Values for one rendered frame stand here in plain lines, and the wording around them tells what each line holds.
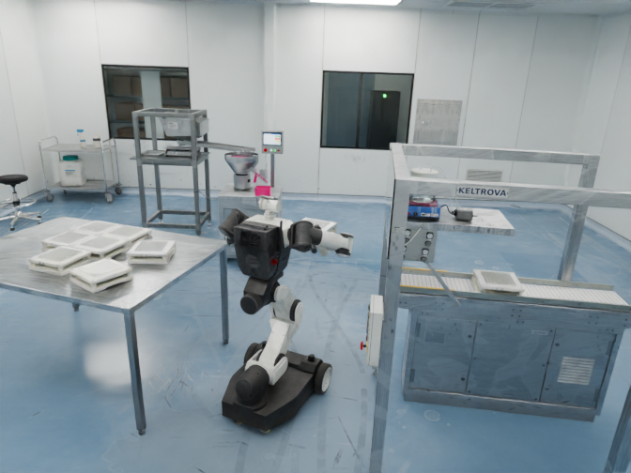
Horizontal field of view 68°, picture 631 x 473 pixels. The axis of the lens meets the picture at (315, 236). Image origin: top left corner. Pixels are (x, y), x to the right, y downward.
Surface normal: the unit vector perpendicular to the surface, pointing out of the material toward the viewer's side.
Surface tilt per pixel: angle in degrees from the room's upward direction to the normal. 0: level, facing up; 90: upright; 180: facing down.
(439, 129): 90
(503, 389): 90
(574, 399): 90
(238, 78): 90
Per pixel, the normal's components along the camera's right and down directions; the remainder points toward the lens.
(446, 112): -0.01, 0.33
